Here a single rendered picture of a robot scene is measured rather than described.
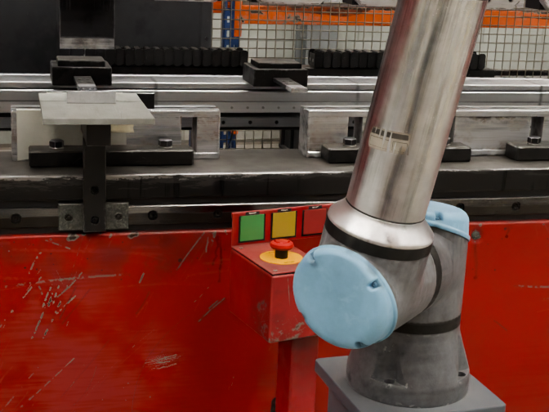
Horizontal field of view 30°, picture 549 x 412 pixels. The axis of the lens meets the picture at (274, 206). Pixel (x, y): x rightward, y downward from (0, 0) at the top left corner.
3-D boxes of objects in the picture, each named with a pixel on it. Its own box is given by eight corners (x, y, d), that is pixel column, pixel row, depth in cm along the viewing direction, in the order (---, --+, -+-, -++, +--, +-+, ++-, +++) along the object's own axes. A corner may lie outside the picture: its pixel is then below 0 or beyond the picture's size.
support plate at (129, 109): (42, 124, 164) (42, 118, 164) (38, 98, 189) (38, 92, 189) (154, 124, 169) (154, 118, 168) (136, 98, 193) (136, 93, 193)
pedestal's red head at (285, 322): (269, 344, 166) (273, 238, 161) (227, 311, 180) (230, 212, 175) (372, 327, 175) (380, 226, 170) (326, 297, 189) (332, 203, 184)
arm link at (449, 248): (478, 303, 126) (488, 197, 123) (433, 336, 115) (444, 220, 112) (390, 283, 132) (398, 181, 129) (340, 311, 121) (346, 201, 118)
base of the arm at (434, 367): (491, 400, 122) (499, 323, 120) (375, 414, 118) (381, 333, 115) (434, 351, 136) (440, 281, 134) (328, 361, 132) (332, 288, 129)
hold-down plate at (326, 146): (328, 163, 199) (329, 148, 198) (320, 158, 204) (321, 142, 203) (470, 162, 206) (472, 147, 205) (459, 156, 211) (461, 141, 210)
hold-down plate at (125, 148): (29, 167, 185) (29, 151, 184) (29, 161, 190) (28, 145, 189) (193, 165, 192) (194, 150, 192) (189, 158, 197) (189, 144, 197)
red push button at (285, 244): (275, 266, 169) (276, 244, 168) (265, 258, 172) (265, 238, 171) (296, 263, 171) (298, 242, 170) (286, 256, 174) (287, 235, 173)
